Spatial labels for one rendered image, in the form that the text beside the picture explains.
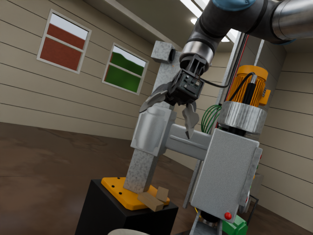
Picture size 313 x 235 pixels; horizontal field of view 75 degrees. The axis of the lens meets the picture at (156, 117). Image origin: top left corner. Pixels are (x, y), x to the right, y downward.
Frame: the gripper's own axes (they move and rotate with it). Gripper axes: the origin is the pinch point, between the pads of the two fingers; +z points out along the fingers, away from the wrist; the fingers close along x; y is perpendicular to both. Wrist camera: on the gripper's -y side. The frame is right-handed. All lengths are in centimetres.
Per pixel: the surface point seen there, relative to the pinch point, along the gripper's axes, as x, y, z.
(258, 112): 44, -25, -37
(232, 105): 34, -31, -37
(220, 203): 51, -44, 7
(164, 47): -7, -90, -90
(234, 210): 57, -40, 7
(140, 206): 35, -117, 28
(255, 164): 54, -30, -15
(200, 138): 54, -99, -39
